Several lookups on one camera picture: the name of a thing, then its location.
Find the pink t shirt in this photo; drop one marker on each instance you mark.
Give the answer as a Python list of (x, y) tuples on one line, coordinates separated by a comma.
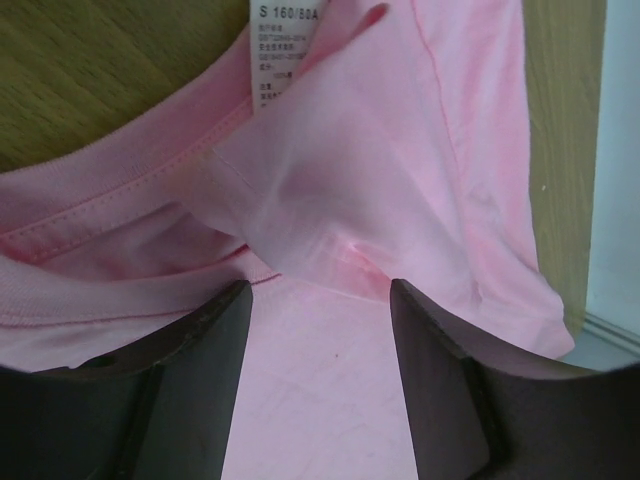
[(400, 150)]

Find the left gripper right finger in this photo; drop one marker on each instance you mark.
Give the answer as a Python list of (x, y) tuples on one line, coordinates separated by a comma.
[(481, 408)]

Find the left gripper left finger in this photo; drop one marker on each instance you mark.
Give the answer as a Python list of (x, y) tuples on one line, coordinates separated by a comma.
[(158, 408)]

